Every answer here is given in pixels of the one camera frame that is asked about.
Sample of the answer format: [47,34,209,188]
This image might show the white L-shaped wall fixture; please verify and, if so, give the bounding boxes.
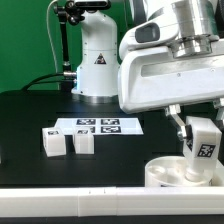
[0,165,224,218]

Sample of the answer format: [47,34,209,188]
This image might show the white cable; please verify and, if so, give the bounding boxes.
[46,0,60,74]

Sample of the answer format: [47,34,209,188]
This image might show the black cables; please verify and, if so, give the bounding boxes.
[21,70,78,91]

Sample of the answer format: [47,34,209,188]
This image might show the white marker sheet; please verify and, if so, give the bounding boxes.
[55,118,143,135]

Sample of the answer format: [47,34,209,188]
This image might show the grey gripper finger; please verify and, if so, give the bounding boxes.
[213,97,224,129]
[165,104,187,141]

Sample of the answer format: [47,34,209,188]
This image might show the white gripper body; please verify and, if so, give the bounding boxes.
[118,42,224,113]

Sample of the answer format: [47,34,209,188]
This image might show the white round stool seat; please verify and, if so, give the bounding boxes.
[145,156,213,187]

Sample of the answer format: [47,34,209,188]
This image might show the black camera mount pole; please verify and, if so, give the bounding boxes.
[54,0,114,89]

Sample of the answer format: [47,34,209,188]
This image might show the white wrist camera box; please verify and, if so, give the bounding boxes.
[119,14,179,57]

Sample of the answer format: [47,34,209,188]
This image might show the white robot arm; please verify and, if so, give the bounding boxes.
[72,0,224,113]

